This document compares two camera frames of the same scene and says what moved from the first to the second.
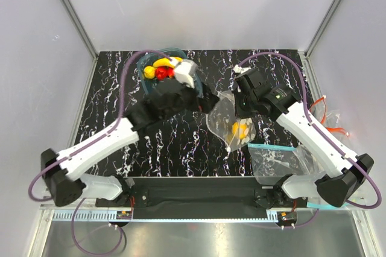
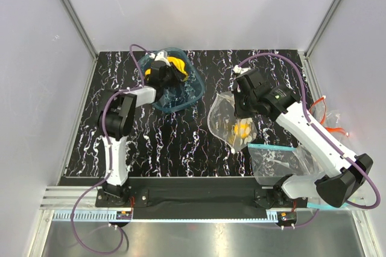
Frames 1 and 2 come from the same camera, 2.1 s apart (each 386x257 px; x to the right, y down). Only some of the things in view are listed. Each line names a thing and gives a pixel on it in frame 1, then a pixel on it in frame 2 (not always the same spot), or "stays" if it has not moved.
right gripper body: x=243 y=106 stays
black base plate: x=199 y=195 stays
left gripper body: x=188 y=100 to x=172 y=78
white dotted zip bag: x=224 y=122 stays
